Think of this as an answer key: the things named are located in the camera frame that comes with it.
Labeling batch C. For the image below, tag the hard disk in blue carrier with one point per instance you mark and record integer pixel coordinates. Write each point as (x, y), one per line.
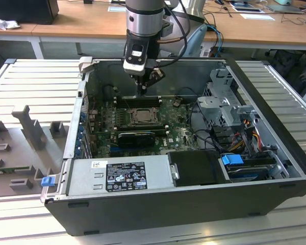
(232, 159)

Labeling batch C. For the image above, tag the green motherboard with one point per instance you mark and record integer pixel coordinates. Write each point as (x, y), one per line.
(178, 132)

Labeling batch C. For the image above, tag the dark tablet with white border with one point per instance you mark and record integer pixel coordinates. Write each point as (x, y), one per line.
(246, 7)

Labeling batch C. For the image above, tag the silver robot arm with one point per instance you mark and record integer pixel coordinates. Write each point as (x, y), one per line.
(142, 20)

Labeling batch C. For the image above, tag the pale blue teach pendant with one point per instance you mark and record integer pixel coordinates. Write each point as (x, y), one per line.
(196, 40)

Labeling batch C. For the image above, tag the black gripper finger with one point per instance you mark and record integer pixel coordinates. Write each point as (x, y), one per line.
(142, 86)
(155, 76)

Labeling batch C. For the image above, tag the square silver CPU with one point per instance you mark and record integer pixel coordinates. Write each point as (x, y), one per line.
(145, 114)

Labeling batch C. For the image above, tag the crumpled white paper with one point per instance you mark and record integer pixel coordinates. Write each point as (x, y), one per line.
(5, 24)

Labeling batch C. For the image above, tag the CPU socket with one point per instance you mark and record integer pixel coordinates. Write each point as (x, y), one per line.
(132, 123)

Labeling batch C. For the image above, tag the black bag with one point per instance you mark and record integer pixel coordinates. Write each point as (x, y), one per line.
(290, 66)

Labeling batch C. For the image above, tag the black RAM slot bank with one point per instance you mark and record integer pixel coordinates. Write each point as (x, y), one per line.
(142, 127)
(148, 102)

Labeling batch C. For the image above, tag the black graphics card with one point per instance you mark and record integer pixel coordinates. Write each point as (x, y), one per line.
(135, 140)

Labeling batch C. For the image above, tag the grey laptop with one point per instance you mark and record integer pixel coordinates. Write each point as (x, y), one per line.
(285, 9)

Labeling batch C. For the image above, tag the black box on desk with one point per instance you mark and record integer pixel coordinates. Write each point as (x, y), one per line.
(23, 10)

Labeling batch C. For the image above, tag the grey parts rack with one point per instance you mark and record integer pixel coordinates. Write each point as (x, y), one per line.
(15, 143)

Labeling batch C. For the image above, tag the silver metal drive cage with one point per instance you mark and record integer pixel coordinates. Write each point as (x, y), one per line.
(214, 102)

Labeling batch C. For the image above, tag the black open PC case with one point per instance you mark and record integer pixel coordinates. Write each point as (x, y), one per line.
(142, 217)

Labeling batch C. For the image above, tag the silver power supply unit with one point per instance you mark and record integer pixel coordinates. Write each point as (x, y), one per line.
(84, 178)

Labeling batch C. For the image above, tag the blue case latch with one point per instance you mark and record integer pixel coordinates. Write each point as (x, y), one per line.
(47, 181)

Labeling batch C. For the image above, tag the white paper with blue edge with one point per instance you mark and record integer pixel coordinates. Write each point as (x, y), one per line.
(257, 16)

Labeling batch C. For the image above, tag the white paper sheet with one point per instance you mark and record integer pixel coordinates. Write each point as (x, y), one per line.
(116, 9)

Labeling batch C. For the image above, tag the green RAM stick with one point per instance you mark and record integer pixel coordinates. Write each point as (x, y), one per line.
(10, 170)

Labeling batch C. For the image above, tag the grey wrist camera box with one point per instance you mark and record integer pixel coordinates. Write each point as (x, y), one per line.
(167, 29)

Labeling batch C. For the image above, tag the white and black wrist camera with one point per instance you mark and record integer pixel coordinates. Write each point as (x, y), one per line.
(133, 67)

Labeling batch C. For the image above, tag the wooden desk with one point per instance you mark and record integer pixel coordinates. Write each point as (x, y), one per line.
(91, 23)

